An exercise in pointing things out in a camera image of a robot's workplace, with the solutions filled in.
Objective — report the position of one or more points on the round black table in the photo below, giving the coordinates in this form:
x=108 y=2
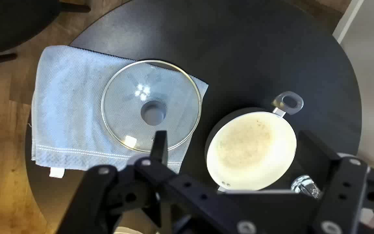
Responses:
x=239 y=43

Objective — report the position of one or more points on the glass lid with grey knob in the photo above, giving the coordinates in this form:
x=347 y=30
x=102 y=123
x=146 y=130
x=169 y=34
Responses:
x=123 y=99

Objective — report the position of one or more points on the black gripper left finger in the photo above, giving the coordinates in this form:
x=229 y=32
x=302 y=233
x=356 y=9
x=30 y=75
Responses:
x=97 y=195

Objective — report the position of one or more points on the light blue towel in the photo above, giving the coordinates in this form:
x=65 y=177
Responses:
x=65 y=112

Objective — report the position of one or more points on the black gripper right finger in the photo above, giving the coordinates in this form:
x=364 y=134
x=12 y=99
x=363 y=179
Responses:
x=343 y=195

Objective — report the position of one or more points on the black chair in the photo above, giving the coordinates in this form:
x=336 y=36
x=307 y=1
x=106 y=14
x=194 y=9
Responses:
x=6 y=21

